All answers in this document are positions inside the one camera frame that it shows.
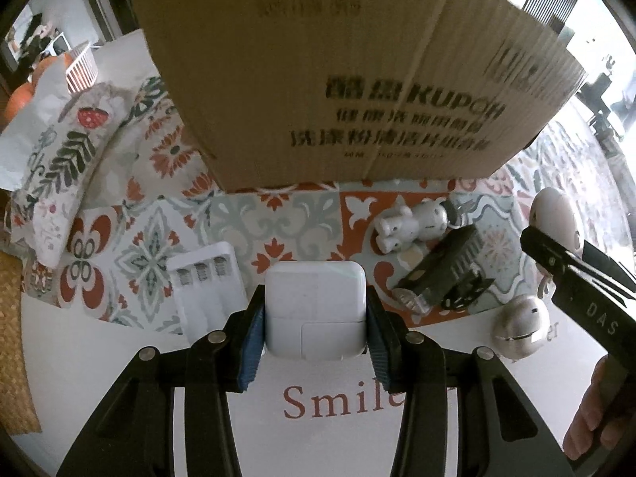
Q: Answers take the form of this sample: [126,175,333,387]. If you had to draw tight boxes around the person's right hand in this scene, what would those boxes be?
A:
[564,355,613,460]

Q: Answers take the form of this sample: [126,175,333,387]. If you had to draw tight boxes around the patterned tile-print table runner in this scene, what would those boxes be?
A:
[10,77,632,334]

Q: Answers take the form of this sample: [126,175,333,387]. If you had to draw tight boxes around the brown cardboard box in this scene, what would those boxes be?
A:
[128,0,588,194]

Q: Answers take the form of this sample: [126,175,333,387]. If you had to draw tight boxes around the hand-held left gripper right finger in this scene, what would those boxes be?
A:
[365,285,577,477]

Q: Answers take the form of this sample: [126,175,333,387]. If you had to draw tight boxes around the orange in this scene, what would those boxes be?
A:
[4,82,38,125]
[31,56,66,84]

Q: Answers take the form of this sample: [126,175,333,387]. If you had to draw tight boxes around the white round-headed toy figure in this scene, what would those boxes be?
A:
[529,187,584,299]

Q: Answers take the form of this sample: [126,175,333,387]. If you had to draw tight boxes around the white robot figurine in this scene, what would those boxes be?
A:
[372,198,468,254]

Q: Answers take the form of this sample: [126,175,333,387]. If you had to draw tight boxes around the woven straw placemat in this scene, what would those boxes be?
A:
[0,253,43,433]

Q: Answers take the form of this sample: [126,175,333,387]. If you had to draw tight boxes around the leaf print cloth pouch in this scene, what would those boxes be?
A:
[0,60,145,266]

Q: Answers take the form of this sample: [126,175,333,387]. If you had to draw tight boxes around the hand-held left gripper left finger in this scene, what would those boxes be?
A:
[57,285,269,477]

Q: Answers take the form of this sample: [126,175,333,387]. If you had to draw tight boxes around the white battery charger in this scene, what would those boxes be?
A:
[165,241,249,336]

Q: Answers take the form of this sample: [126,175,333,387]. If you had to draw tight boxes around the white slatted fruit basket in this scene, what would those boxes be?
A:
[64,42,99,94]

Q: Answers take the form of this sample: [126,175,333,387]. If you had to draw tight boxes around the black electronic device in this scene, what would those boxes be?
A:
[395,225,495,315]

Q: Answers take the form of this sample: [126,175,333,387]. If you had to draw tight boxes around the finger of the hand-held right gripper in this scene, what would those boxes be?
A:
[582,241,636,291]
[521,226,636,304]

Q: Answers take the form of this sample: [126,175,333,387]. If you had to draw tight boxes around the white power adapter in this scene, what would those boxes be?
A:
[264,260,368,361]

